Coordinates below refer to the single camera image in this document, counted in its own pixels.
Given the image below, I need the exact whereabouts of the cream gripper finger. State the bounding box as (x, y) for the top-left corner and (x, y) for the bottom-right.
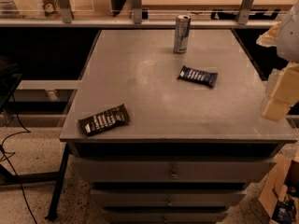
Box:
(256, 22), (280, 47)
(261, 63), (299, 121)

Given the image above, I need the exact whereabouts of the blueberry rxbar dark blue wrapper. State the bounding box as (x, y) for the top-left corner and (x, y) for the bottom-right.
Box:
(178, 65), (218, 88)

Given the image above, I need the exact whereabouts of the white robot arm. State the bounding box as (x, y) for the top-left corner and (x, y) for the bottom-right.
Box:
(256, 1), (299, 121)

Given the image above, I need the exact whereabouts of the chocolate rxbar black wrapper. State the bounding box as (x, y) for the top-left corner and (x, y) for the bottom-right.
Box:
(78, 105), (131, 136)

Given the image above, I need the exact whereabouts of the silver blue energy drink can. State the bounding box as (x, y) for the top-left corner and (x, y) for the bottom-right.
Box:
(174, 15), (191, 53)

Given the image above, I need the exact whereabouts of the cardboard box with items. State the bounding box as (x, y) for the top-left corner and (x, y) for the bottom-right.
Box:
(259, 154), (299, 224)

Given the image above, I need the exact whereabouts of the grey middle drawer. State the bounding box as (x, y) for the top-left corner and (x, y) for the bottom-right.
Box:
(91, 189), (246, 208)

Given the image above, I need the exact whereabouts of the grey drawer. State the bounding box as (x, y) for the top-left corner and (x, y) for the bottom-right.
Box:
(74, 158), (276, 183)
(91, 189), (246, 208)
(103, 209), (228, 224)

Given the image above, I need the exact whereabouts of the grey bottom drawer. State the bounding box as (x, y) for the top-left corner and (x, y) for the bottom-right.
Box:
(103, 209), (228, 224)

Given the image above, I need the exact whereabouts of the grey top drawer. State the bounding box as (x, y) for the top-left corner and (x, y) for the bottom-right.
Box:
(74, 158), (276, 183)

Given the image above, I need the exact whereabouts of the black table leg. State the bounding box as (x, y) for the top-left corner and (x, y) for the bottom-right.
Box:
(46, 145), (70, 221)

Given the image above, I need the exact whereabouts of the black chair edge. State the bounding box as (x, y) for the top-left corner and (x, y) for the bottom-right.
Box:
(0, 56), (22, 112)

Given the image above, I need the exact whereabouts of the grey metal rail post right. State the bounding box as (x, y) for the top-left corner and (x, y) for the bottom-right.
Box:
(235, 0), (254, 25)

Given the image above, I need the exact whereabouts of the grey metal rail post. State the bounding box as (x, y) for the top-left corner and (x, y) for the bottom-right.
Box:
(132, 0), (142, 24)
(235, 0), (254, 25)
(58, 0), (73, 23)

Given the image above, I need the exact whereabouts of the grey metal rail post middle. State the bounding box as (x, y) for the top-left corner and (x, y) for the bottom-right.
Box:
(132, 0), (142, 24)

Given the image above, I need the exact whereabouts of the grey metal rail post left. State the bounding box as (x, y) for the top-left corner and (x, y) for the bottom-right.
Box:
(58, 0), (73, 23)

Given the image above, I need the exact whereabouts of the black floor cable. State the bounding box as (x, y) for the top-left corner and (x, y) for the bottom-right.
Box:
(0, 105), (39, 224)

